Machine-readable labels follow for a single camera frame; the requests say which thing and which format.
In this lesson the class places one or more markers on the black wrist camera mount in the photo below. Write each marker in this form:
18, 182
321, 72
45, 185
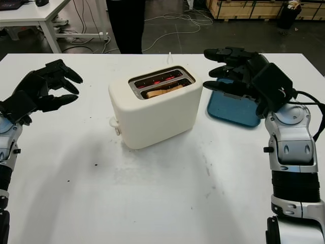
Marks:
274, 86
17, 106

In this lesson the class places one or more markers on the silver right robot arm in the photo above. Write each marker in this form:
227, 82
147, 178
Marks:
292, 147

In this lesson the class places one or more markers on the white two-slot toaster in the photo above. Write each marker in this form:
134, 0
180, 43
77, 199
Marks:
152, 122

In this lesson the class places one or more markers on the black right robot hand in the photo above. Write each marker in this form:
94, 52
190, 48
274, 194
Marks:
257, 61

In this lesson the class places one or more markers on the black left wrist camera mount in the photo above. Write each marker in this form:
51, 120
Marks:
17, 106

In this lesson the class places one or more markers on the white sneaker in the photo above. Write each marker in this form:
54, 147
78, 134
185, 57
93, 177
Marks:
61, 21

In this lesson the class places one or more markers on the slice of toast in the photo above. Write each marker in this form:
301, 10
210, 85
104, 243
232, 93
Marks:
162, 91

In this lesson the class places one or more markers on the person with black trousers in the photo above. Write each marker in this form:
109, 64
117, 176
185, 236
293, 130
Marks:
127, 25

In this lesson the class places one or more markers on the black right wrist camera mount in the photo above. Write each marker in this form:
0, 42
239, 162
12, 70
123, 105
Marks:
274, 86

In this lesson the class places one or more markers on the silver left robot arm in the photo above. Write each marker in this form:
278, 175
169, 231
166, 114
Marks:
6, 147

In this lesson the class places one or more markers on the white office desk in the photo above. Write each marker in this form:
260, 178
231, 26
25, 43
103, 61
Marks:
25, 17

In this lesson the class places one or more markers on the black computer mouse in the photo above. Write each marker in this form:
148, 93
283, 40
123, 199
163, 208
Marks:
41, 2

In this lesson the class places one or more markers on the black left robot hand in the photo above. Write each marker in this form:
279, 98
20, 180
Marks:
31, 82

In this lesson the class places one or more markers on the wooden crates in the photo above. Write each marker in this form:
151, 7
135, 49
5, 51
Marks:
254, 10

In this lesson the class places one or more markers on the black trash bin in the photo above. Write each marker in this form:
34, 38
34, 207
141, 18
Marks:
288, 17

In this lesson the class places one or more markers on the blue plastic tray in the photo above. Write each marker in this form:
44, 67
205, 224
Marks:
228, 111

